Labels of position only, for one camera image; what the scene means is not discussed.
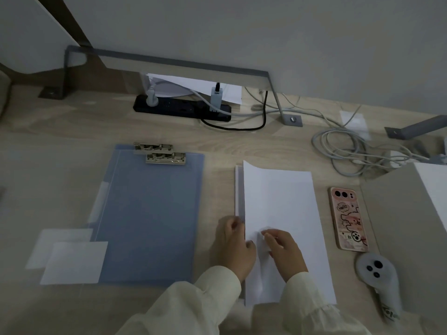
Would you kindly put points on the grey metal desk frame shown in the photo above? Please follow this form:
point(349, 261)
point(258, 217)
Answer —
point(167, 61)

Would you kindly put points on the person's right fingers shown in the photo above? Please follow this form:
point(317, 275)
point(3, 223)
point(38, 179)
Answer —
point(274, 237)

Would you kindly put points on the person's left forearm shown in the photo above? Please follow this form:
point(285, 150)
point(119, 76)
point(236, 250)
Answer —
point(188, 307)

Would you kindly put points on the blue translucent clipboard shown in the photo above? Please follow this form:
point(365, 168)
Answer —
point(150, 219)

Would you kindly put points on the white paper sheet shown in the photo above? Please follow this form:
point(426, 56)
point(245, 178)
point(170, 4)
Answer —
point(283, 202)

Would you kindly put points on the white board panel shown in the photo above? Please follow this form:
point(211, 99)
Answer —
point(31, 31)

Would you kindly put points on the grey metal bracket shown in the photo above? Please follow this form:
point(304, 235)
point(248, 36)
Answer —
point(417, 128)

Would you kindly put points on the phone with pink cartoon case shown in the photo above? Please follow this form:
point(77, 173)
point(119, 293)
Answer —
point(348, 219)

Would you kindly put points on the white charger adapter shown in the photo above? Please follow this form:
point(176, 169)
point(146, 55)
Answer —
point(215, 99)

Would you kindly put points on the white power plug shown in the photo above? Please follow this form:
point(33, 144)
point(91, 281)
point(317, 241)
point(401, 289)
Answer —
point(152, 95)

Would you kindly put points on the person's left hand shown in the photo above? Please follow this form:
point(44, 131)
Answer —
point(232, 251)

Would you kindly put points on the grey cardboard box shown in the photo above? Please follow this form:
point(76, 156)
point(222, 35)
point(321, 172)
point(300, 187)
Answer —
point(394, 219)

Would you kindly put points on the white sheet in box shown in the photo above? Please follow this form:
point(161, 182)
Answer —
point(436, 188)

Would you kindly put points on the white paper card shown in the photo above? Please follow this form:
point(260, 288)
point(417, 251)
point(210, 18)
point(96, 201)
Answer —
point(75, 263)

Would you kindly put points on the black power strip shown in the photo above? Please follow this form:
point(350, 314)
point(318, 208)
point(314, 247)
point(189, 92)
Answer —
point(181, 108)

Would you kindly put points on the person's right forearm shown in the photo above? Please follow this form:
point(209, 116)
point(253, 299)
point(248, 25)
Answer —
point(314, 310)

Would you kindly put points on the small translucent plastic piece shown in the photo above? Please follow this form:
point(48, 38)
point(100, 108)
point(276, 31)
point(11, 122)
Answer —
point(355, 123)

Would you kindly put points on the white power adapter block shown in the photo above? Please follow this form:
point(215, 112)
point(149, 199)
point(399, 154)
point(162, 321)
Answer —
point(400, 159)

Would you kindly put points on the white paper behind frame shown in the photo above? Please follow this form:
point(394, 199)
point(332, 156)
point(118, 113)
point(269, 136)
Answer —
point(188, 83)

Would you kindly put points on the person's left thumb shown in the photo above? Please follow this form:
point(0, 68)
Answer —
point(250, 248)

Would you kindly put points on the white handheld controller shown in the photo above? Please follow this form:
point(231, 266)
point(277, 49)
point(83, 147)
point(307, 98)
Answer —
point(379, 279)

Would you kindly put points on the person's right hand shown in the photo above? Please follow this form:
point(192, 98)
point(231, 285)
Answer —
point(288, 256)

